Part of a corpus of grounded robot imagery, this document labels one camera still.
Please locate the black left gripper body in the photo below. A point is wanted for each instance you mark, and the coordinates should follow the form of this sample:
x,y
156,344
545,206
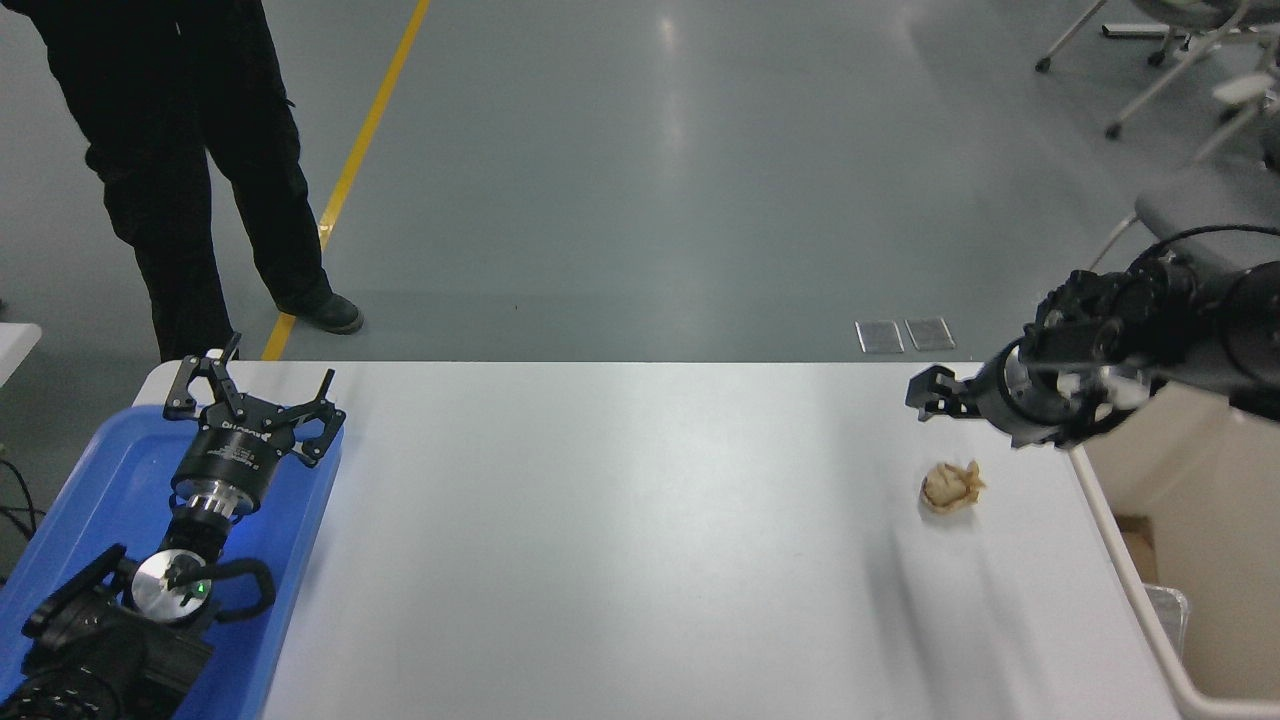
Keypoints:
x,y
232,452

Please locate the metal floor plate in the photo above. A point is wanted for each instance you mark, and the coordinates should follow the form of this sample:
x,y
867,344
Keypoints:
x,y
930,334
880,337

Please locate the brown cardboard piece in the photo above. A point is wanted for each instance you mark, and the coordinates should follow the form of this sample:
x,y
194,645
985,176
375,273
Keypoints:
x,y
1135,545

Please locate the tan paper ball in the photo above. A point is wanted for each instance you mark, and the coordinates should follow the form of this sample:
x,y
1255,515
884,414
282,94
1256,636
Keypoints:
x,y
948,488

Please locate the white frame wheeled chair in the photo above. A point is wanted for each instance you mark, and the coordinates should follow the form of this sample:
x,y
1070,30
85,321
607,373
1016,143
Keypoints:
x,y
1190,30

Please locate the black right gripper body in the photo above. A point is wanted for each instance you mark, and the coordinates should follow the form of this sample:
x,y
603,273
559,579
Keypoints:
x,y
992,400

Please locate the grey seat wheeled chair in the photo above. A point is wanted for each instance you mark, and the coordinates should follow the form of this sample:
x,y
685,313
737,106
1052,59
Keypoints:
x,y
1190,205

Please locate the foil tray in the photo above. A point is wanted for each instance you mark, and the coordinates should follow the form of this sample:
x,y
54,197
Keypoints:
x,y
1165,615

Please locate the person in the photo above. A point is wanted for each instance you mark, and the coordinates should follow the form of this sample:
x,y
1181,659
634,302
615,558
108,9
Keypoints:
x,y
150,150

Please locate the large pale plastic bin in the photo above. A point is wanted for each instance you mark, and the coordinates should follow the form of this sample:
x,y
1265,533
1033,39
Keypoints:
x,y
1220,520

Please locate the small white side table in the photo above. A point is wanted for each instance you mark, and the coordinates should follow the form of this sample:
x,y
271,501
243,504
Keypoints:
x,y
15,345

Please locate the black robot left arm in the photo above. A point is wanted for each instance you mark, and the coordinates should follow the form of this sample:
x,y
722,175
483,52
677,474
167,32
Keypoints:
x,y
90,650

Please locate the blue plastic tray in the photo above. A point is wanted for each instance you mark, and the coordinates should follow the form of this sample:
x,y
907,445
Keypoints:
x,y
100,470

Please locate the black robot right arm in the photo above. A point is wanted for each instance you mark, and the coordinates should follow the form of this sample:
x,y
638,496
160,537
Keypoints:
x,y
1200,310

